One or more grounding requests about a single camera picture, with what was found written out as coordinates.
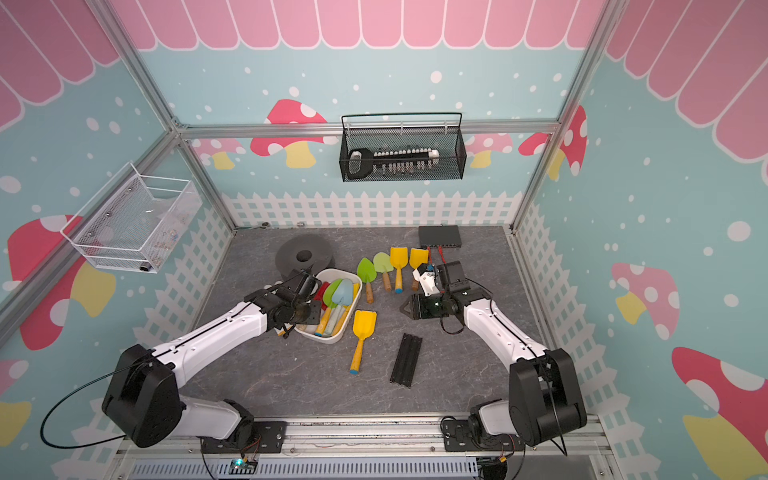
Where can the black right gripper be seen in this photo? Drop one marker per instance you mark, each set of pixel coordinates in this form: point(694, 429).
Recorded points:
point(418, 307)

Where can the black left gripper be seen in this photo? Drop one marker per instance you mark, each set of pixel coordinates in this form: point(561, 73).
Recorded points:
point(314, 317)

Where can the yellow plastic shovel blue cap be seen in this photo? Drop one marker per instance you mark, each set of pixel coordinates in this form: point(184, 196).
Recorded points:
point(399, 259)

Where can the bright green trowel wooden handle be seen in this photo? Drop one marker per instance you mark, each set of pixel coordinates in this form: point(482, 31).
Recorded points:
point(367, 273)

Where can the red trowel wooden handle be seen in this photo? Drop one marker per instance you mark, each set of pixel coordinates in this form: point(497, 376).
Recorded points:
point(320, 294)

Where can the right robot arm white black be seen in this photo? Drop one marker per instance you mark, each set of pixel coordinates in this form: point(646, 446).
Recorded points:
point(544, 401)

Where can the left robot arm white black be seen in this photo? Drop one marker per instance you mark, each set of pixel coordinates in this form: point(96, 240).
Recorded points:
point(143, 397)

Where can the light blue plastic shovel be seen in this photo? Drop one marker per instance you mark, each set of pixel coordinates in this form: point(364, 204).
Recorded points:
point(342, 297)

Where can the black aluminium extrusion bar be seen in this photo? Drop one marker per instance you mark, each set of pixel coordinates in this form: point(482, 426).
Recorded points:
point(407, 357)

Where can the small green circuit board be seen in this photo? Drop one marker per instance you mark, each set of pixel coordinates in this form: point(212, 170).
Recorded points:
point(242, 467)

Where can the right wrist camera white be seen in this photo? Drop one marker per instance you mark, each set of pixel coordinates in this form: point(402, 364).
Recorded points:
point(427, 277)

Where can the green plastic shovel yellow handle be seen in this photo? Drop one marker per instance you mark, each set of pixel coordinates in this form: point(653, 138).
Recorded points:
point(330, 305)

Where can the black network switch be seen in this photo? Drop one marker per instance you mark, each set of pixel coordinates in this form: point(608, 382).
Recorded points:
point(439, 236)

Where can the black wire mesh wall basket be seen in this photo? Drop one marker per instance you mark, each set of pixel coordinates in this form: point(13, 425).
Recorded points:
point(413, 146)

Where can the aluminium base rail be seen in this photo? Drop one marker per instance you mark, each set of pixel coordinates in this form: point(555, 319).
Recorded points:
point(396, 446)

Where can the black socket set rail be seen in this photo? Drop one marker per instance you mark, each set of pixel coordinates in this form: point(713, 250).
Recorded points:
point(363, 163)

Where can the white wire mesh wall basket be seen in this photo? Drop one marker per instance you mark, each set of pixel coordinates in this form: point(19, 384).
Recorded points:
point(134, 222)

